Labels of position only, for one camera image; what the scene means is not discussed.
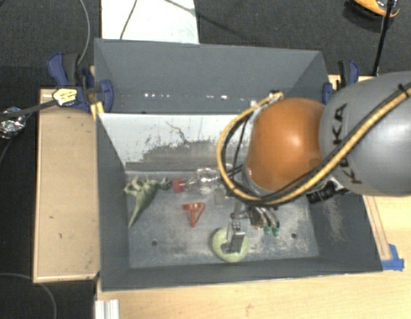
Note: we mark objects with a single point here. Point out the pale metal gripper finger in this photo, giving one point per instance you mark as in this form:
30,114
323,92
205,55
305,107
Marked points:
238,241
229,239

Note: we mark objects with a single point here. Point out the red plastic funnel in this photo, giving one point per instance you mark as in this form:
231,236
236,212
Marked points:
193,211

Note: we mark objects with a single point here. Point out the grey metal bin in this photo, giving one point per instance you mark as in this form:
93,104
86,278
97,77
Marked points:
178,238

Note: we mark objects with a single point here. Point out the clear glass bulb red cap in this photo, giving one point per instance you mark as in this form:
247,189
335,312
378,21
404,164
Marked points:
205,179

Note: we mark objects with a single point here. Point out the green toy dinosaur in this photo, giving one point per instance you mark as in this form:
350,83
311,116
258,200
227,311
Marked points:
145,193

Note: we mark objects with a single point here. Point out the pale wood flat board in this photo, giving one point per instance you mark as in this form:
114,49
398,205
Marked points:
67,184

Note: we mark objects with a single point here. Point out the black cylinder on white bracket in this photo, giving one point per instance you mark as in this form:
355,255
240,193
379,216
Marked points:
323,193

